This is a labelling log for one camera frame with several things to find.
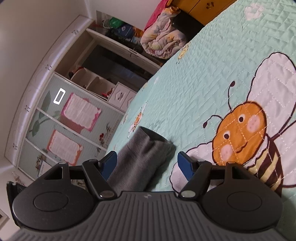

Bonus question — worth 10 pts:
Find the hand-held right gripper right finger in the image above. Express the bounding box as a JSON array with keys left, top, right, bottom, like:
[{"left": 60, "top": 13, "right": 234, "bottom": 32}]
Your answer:
[{"left": 177, "top": 151, "right": 256, "bottom": 200}]

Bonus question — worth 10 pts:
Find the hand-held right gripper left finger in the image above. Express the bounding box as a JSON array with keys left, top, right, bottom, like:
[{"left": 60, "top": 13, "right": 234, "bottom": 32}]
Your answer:
[{"left": 38, "top": 151, "right": 117, "bottom": 200}]

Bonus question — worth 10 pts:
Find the grey knit sweater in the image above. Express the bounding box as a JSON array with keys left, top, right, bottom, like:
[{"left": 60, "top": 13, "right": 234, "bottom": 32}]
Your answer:
[{"left": 107, "top": 126, "right": 176, "bottom": 193}]

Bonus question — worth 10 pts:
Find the blue-bordered poster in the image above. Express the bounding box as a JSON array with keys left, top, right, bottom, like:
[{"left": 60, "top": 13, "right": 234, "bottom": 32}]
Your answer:
[{"left": 37, "top": 160, "right": 54, "bottom": 179}]

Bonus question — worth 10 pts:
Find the orange-bordered poster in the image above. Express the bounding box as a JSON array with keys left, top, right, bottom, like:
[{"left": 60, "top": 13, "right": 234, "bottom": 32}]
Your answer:
[{"left": 47, "top": 129, "right": 84, "bottom": 163}]

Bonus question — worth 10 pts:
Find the pink-bordered poster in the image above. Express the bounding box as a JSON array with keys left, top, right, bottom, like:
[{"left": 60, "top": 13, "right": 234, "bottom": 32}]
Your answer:
[{"left": 60, "top": 92, "right": 102, "bottom": 133}]

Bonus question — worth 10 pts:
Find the white drawer cabinet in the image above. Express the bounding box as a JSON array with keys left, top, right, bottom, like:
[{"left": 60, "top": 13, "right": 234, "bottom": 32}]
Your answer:
[{"left": 107, "top": 81, "right": 138, "bottom": 110}]

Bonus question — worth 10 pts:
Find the teal bee-print bedspread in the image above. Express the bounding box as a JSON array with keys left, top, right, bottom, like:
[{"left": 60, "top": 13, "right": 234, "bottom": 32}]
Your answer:
[{"left": 102, "top": 0, "right": 296, "bottom": 232}]

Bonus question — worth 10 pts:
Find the white sliding-door wardrobe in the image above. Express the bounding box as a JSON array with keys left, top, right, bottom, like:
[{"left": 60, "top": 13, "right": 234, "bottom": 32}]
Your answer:
[{"left": 5, "top": 15, "right": 149, "bottom": 184}]

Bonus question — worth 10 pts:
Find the white corner shelf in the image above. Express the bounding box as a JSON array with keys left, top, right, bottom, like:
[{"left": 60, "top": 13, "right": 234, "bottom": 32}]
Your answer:
[{"left": 68, "top": 66, "right": 116, "bottom": 100}]

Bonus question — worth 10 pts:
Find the folded floral quilt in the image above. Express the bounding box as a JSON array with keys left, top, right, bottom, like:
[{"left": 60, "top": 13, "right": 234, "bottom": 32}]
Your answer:
[{"left": 140, "top": 6, "right": 191, "bottom": 60}]

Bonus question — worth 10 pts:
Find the blue bag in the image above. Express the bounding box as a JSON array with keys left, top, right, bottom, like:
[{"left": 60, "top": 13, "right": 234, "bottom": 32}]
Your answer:
[{"left": 113, "top": 24, "right": 135, "bottom": 39}]

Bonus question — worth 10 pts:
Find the green plastic bag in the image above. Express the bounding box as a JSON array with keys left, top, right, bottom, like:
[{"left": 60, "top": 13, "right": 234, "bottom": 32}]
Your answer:
[{"left": 103, "top": 16, "right": 126, "bottom": 30}]

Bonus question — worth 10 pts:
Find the red blanket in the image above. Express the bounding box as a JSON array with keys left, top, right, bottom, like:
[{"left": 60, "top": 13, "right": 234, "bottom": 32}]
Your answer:
[{"left": 144, "top": 0, "right": 173, "bottom": 33}]

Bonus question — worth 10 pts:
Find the wooden bedside cabinet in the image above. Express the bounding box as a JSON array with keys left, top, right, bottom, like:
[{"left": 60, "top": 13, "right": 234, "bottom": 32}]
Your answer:
[{"left": 171, "top": 0, "right": 239, "bottom": 26}]

